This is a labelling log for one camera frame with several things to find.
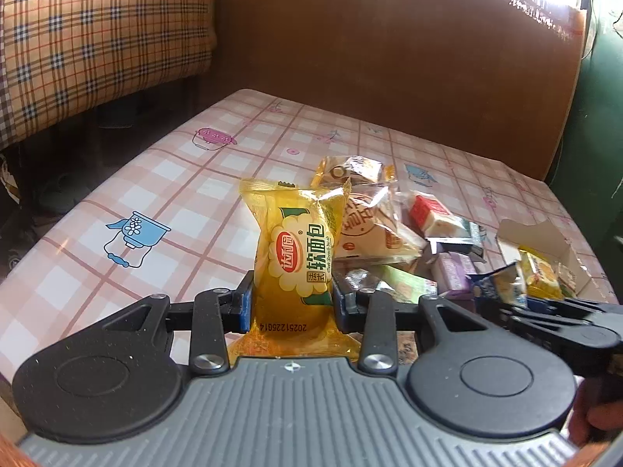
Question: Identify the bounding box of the grey slipper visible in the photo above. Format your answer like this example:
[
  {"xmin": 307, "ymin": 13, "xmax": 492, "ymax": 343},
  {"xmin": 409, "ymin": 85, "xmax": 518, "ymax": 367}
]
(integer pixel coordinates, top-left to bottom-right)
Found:
[{"xmin": 36, "ymin": 172, "xmax": 79, "ymax": 215}]

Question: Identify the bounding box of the person's right hand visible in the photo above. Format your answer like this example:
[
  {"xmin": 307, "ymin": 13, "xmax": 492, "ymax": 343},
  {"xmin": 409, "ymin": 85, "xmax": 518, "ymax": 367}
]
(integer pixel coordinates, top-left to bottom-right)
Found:
[{"xmin": 567, "ymin": 384, "xmax": 623, "ymax": 448}]

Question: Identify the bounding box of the yellow snack packet dark print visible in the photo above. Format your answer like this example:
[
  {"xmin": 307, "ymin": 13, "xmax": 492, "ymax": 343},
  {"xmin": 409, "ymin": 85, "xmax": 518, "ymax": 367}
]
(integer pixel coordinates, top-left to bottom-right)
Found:
[{"xmin": 311, "ymin": 154, "xmax": 397, "ymax": 190}]

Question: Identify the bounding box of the pink checked tablecloth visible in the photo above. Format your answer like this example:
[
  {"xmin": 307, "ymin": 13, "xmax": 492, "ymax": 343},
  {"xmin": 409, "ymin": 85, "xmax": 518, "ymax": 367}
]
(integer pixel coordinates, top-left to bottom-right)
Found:
[{"xmin": 0, "ymin": 88, "xmax": 623, "ymax": 385}]

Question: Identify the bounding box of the red white snack packet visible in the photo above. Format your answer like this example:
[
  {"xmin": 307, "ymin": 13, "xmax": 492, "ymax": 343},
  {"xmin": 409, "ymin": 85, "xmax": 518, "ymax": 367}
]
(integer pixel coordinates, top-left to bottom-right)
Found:
[{"xmin": 406, "ymin": 192, "xmax": 468, "ymax": 239}]

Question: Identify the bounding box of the white brown pastry packet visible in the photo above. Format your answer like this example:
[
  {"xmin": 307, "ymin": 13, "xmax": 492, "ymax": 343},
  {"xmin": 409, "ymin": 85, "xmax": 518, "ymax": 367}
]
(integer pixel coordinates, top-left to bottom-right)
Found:
[{"xmin": 338, "ymin": 182, "xmax": 424, "ymax": 263}]

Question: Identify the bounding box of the brown wooden board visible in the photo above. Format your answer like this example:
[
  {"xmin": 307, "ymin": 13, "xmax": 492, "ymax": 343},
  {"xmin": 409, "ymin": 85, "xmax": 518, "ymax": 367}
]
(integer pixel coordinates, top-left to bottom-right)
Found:
[{"xmin": 209, "ymin": 0, "xmax": 592, "ymax": 183}]

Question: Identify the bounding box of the blue snack packet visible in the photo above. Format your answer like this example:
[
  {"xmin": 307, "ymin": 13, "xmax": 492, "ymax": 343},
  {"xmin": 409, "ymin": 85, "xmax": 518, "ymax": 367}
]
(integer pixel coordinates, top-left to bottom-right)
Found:
[{"xmin": 467, "ymin": 263, "xmax": 529, "ymax": 309}]

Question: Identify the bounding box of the dark green snack packet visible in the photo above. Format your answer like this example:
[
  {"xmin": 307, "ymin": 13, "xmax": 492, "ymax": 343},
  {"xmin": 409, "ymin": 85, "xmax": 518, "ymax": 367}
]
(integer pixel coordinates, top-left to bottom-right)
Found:
[{"xmin": 426, "ymin": 221, "xmax": 487, "ymax": 258}]

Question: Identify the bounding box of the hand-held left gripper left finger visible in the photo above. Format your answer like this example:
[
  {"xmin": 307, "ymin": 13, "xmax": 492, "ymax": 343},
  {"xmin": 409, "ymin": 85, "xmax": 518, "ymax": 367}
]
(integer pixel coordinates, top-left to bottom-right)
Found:
[{"xmin": 92, "ymin": 269, "xmax": 257, "ymax": 376}]

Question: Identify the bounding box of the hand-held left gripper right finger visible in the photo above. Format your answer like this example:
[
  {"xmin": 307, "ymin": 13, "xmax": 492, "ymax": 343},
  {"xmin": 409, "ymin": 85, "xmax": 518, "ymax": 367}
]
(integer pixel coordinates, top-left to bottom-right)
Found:
[{"xmin": 332, "ymin": 282, "xmax": 495, "ymax": 376}]

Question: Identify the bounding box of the light green snack packet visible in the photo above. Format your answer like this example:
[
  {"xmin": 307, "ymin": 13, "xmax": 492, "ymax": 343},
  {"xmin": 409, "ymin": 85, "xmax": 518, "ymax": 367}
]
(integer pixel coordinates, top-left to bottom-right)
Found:
[{"xmin": 341, "ymin": 265, "xmax": 439, "ymax": 302}]

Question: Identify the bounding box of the plaid sofa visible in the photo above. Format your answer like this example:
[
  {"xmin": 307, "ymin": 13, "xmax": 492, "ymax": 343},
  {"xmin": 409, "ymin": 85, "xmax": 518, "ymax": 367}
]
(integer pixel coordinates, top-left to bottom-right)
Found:
[{"xmin": 0, "ymin": 0, "xmax": 218, "ymax": 151}]

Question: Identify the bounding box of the green cabinet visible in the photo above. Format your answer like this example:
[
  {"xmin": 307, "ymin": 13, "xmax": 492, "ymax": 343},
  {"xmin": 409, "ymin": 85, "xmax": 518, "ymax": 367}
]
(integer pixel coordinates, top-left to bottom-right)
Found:
[{"xmin": 545, "ymin": 0, "xmax": 623, "ymax": 234}]

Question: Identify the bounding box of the small yellow biscuit packet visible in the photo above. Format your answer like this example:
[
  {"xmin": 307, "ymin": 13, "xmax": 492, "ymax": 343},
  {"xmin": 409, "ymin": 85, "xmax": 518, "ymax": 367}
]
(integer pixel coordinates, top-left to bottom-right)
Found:
[{"xmin": 518, "ymin": 248, "xmax": 565, "ymax": 300}]

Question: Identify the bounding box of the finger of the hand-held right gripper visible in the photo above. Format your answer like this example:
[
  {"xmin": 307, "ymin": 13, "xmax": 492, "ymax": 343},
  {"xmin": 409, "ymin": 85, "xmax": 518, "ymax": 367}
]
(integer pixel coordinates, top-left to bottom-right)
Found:
[
  {"xmin": 479, "ymin": 302, "xmax": 623, "ymax": 377},
  {"xmin": 523, "ymin": 294, "xmax": 623, "ymax": 324}
]

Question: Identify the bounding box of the yellow bread packet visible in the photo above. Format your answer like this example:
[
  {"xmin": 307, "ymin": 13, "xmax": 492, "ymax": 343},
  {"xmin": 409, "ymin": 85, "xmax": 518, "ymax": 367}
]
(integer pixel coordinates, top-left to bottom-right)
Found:
[{"xmin": 228, "ymin": 177, "xmax": 363, "ymax": 362}]

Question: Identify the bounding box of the purple snack packet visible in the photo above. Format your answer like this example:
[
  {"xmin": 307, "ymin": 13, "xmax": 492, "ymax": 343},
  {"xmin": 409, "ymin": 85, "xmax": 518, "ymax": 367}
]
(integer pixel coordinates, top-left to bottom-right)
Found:
[{"xmin": 431, "ymin": 252, "xmax": 480, "ymax": 300}]

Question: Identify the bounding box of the white cardboard box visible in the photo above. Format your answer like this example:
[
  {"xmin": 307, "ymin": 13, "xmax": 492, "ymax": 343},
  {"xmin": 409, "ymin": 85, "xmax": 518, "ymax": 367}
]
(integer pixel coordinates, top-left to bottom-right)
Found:
[{"xmin": 496, "ymin": 219, "xmax": 595, "ymax": 302}]

